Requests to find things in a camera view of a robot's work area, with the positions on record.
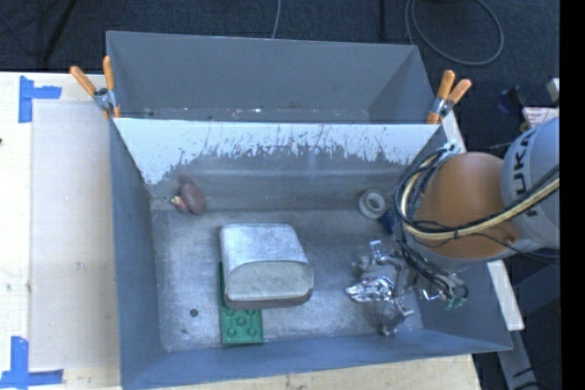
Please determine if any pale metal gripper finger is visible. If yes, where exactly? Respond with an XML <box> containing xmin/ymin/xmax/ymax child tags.
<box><xmin>377</xmin><ymin>301</ymin><xmax>417</xmax><ymax>338</ymax></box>
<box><xmin>350</xmin><ymin>239</ymin><xmax>398</xmax><ymax>280</ymax></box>

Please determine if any crumpled silver foil wrapper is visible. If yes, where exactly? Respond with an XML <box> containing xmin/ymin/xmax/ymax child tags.
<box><xmin>344</xmin><ymin>275</ymin><xmax>397</xmax><ymax>304</ymax></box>

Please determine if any grey tape roll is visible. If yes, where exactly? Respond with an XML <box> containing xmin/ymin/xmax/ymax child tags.
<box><xmin>357</xmin><ymin>188</ymin><xmax>390</xmax><ymax>221</ymax></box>

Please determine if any dark green flat block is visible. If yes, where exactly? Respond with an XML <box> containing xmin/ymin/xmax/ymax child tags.
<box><xmin>218</xmin><ymin>261</ymin><xmax>266</xmax><ymax>345</ymax></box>

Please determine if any grey metal bin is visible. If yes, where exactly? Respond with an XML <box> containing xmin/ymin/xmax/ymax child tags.
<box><xmin>104</xmin><ymin>29</ymin><xmax>515</xmax><ymax>390</ymax></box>

